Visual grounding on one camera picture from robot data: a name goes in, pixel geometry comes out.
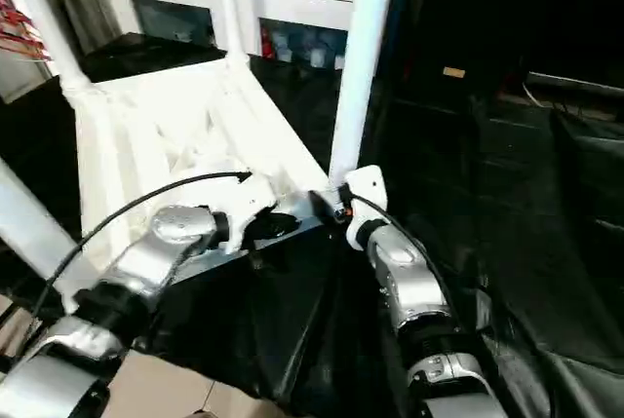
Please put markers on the white plastic table leg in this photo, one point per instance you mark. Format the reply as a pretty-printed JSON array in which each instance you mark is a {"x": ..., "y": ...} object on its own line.
[
  {"x": 361, "y": 48},
  {"x": 29, "y": 228},
  {"x": 49, "y": 23},
  {"x": 229, "y": 4}
]

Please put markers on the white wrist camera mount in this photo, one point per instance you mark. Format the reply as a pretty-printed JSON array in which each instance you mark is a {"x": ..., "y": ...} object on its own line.
[
  {"x": 253, "y": 194},
  {"x": 370, "y": 181}
]

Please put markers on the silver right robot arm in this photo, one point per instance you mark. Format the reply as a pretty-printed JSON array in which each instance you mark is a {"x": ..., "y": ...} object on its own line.
[{"x": 414, "y": 286}]

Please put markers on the long dark bar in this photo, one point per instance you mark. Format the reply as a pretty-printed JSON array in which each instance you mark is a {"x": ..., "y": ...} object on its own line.
[{"x": 575, "y": 83}]

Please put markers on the black mat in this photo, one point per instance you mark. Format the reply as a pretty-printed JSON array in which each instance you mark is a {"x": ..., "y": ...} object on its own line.
[{"x": 512, "y": 218}]

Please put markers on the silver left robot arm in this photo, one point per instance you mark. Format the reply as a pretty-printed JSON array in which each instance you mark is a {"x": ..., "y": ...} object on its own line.
[{"x": 175, "y": 225}]

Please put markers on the small tan label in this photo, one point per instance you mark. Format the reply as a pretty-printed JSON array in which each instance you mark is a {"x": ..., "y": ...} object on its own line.
[{"x": 453, "y": 72}]

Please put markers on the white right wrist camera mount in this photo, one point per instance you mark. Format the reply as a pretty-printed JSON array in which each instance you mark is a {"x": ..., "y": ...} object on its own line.
[{"x": 370, "y": 181}]

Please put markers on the white plastic table top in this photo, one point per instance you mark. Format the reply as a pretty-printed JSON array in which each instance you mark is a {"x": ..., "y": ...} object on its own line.
[{"x": 146, "y": 111}]

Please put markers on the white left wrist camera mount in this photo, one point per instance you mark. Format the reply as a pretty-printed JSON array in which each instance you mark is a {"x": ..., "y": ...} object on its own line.
[{"x": 253, "y": 194}]

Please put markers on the black folding stand frame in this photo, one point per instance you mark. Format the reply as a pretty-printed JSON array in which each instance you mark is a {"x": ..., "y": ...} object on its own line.
[{"x": 9, "y": 363}]

